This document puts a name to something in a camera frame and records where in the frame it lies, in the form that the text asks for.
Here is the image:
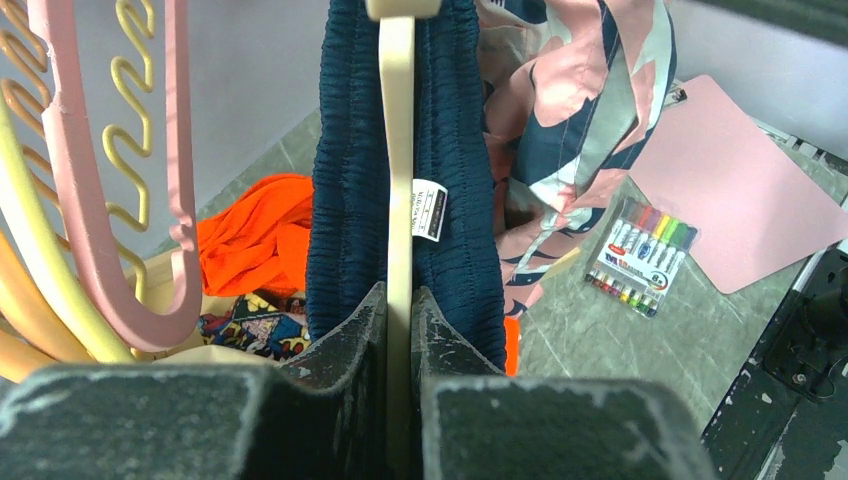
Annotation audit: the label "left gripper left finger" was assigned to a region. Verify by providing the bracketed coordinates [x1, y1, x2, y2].
[1, 283, 387, 479]

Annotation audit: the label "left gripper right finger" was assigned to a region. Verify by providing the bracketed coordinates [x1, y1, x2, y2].
[411, 288, 715, 479]

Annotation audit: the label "navy blue shorts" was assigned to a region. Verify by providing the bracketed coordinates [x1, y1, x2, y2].
[306, 1, 507, 368]

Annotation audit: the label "colourful patterned shorts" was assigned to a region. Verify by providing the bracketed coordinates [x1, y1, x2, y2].
[197, 291, 312, 361]

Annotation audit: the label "beige shorts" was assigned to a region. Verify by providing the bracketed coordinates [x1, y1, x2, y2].
[155, 345, 280, 367]

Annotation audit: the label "pink plastic hanger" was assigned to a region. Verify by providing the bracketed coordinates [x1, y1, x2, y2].
[26, 0, 203, 354]

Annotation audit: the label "orange hanger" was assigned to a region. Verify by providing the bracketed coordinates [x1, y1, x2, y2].
[0, 0, 91, 386]

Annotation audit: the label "pink shark print shorts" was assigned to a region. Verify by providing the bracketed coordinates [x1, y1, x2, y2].
[476, 0, 677, 318]

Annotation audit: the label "orange garment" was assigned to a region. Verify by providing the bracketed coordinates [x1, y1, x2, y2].
[195, 173, 521, 378]

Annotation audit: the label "wooden clothes rack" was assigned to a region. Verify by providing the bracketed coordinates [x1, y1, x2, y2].
[131, 248, 203, 362]

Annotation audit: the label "marker pen set box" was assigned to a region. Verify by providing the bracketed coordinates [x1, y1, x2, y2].
[583, 197, 700, 318]

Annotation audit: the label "pink clipboard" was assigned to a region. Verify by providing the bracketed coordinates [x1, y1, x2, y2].
[630, 75, 847, 294]

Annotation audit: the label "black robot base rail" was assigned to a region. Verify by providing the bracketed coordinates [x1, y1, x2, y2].
[701, 248, 847, 479]

